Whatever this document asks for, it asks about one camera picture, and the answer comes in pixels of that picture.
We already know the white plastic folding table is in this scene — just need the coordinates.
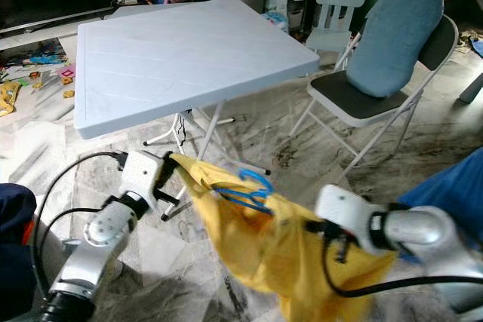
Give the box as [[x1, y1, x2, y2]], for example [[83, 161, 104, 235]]
[[74, 0, 320, 221]]

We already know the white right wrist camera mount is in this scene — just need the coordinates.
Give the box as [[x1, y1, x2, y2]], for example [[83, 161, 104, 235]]
[[315, 184, 378, 255]]

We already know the pink flat toy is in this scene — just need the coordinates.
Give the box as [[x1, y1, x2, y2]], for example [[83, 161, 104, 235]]
[[57, 66, 78, 85]]

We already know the round cartoon print toy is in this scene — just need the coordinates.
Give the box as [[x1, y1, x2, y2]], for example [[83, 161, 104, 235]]
[[264, 11, 289, 32]]

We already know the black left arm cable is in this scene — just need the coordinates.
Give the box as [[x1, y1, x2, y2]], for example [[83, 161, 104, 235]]
[[32, 151, 131, 300]]

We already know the yellow garment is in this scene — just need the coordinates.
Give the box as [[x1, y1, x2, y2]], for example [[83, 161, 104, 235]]
[[170, 152, 397, 322]]

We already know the blue plastic hanger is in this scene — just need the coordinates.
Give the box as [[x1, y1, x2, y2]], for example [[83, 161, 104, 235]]
[[211, 169, 275, 215]]

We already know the blue fabric cushion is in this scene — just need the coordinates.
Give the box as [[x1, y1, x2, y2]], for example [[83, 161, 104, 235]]
[[346, 0, 445, 99]]

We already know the grey folding chair white frame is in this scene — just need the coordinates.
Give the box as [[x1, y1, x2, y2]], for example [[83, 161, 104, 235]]
[[287, 14, 461, 185]]

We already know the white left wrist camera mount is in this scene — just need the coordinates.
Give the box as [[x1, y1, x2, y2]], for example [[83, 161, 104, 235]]
[[121, 150, 171, 210]]

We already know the pale blue child table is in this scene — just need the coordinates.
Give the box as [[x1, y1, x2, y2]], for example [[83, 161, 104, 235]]
[[109, 2, 197, 17]]

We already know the yellow printed bag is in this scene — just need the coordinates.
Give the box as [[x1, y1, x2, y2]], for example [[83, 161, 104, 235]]
[[0, 81, 22, 117]]

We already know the white television bench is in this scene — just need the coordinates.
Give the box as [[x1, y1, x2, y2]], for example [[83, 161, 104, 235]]
[[0, 19, 80, 51]]

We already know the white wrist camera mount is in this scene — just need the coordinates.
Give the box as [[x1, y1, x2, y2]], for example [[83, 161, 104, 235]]
[[315, 184, 378, 255], [121, 150, 171, 210]]

